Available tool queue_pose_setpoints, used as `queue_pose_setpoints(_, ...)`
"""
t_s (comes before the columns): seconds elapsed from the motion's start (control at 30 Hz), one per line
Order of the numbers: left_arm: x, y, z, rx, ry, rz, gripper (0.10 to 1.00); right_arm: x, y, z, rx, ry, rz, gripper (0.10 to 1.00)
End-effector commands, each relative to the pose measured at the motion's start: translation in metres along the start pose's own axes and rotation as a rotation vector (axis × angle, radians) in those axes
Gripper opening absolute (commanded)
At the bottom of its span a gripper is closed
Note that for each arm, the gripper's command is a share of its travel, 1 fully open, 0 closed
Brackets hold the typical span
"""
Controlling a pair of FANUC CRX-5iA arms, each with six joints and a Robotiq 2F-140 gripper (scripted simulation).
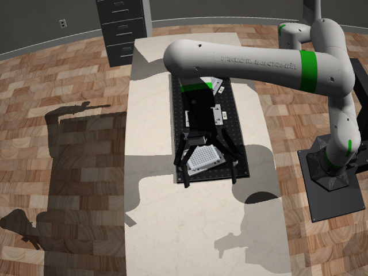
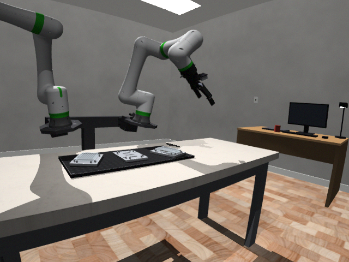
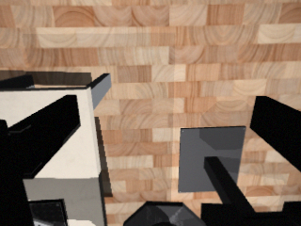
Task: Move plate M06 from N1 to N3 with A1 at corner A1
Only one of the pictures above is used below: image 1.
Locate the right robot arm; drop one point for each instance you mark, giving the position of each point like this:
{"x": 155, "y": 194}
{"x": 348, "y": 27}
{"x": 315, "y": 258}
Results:
{"x": 292, "y": 34}

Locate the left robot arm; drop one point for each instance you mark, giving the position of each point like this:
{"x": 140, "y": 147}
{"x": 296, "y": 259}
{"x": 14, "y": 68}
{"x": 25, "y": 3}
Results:
{"x": 327, "y": 71}

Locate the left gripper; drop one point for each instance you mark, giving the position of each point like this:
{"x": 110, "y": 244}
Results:
{"x": 205, "y": 119}

